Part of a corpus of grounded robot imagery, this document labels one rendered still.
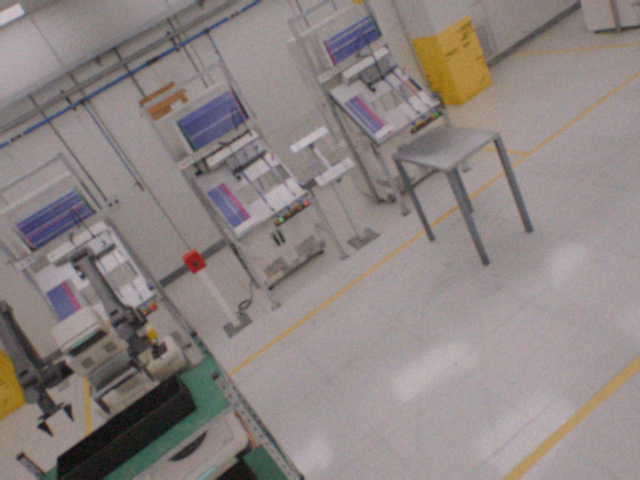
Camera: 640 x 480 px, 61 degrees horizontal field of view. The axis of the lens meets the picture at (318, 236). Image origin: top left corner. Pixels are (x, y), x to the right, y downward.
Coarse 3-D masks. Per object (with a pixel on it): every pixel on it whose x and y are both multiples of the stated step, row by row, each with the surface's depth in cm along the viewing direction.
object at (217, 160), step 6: (252, 132) 467; (240, 138) 465; (246, 138) 464; (252, 138) 464; (258, 138) 467; (234, 144) 462; (240, 144) 462; (246, 144) 463; (222, 150) 460; (228, 150) 460; (234, 150) 460; (216, 156) 458; (222, 156) 458; (228, 156) 460; (210, 162) 456; (216, 162) 456; (222, 162) 461; (216, 168) 462
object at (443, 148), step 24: (408, 144) 407; (432, 144) 385; (456, 144) 366; (480, 144) 348; (432, 168) 358; (456, 168) 425; (504, 168) 363; (408, 192) 416; (456, 192) 350; (528, 216) 379; (432, 240) 434; (480, 240) 367
